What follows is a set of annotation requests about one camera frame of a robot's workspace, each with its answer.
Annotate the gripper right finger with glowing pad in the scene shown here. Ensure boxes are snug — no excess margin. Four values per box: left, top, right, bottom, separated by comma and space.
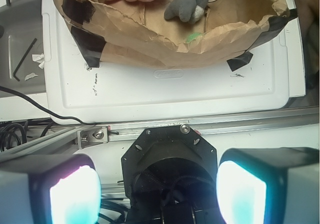
216, 147, 320, 223

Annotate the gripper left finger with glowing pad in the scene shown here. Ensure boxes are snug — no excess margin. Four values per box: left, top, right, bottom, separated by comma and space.
0, 154, 102, 223

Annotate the white plastic bin lid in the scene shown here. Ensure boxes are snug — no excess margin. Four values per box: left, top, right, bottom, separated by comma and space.
42, 0, 306, 124

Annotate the grey plastic tray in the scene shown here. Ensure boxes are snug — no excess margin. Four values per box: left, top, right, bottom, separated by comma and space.
0, 0, 46, 95

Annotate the black hex key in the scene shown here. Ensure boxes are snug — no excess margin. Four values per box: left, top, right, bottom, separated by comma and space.
12, 38, 38, 82

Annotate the brown paper bag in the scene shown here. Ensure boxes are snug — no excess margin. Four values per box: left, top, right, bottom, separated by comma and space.
53, 0, 297, 69

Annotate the grey plush toy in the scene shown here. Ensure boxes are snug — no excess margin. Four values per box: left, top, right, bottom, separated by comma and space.
163, 0, 209, 24

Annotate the aluminium frame rail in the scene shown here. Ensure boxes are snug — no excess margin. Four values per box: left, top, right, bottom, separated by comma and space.
0, 106, 320, 155

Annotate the metal corner bracket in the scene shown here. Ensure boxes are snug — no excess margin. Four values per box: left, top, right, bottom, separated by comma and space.
77, 127, 109, 149

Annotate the black cable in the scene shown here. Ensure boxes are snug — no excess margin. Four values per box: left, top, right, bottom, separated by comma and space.
0, 85, 85, 124

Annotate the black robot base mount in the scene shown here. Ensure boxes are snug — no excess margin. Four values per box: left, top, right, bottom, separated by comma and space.
121, 125, 223, 223

